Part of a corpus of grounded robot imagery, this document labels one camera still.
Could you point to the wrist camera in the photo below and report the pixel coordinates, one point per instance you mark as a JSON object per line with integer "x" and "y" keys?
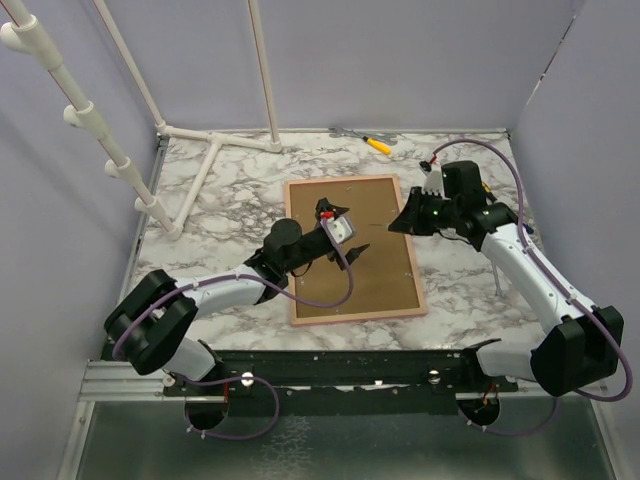
{"x": 339, "y": 229}
{"x": 433, "y": 184}

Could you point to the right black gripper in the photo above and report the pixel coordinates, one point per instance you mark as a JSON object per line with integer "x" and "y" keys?
{"x": 410, "y": 221}

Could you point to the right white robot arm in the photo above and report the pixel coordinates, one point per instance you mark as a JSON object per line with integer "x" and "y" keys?
{"x": 580, "y": 337}

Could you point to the silver wrench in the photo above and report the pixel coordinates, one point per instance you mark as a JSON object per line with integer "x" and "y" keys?
{"x": 386, "y": 138}

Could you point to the clear tester screwdriver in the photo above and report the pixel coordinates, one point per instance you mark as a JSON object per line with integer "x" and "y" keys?
{"x": 498, "y": 289}

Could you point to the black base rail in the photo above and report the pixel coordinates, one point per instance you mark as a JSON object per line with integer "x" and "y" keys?
{"x": 339, "y": 383}

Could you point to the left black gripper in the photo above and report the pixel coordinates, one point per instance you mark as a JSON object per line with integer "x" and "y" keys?
{"x": 323, "y": 205}

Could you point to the white pvc pipe rack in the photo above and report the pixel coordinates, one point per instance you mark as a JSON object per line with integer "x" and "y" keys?
{"x": 53, "y": 189}

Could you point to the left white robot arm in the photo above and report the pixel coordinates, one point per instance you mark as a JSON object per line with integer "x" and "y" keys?
{"x": 149, "y": 326}

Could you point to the yellow handled screwdriver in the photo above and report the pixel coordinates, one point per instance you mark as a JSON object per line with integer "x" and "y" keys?
{"x": 377, "y": 145}

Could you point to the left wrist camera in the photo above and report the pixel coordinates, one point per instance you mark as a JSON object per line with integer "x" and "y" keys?
{"x": 339, "y": 229}

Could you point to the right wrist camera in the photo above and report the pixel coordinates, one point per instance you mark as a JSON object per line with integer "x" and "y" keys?
{"x": 433, "y": 184}

